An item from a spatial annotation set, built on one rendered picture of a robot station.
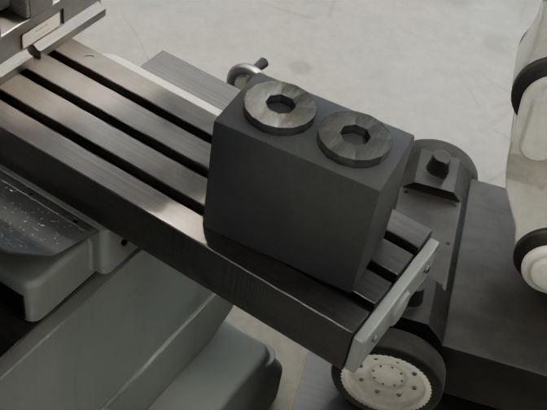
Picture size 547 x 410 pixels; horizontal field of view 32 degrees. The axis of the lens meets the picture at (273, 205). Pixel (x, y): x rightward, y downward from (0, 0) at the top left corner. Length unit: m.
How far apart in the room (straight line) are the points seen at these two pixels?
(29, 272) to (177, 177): 0.24
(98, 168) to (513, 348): 0.81
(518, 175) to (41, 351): 0.81
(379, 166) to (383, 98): 1.97
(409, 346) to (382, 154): 0.58
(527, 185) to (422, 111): 1.47
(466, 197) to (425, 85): 1.29
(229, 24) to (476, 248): 1.66
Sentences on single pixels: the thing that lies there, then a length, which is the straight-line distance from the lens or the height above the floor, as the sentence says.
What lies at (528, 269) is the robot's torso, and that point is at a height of 0.67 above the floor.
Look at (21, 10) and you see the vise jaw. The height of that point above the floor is 1.03.
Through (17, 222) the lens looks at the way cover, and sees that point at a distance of 1.35.
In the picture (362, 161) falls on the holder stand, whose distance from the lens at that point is 1.11.
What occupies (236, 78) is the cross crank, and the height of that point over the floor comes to 0.65.
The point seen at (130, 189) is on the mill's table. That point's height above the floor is 0.94.
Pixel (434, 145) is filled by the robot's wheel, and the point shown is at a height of 0.60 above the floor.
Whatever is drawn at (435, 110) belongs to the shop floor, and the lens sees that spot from 3.11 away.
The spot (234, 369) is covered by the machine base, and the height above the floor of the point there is 0.20.
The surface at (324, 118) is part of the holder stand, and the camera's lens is 1.15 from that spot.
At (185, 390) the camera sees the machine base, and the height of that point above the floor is 0.20.
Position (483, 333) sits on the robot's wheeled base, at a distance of 1.74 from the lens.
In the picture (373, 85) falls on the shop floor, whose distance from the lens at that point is 3.14.
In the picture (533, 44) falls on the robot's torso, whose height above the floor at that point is 1.08.
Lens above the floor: 1.86
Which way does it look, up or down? 45 degrees down
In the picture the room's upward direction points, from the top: 10 degrees clockwise
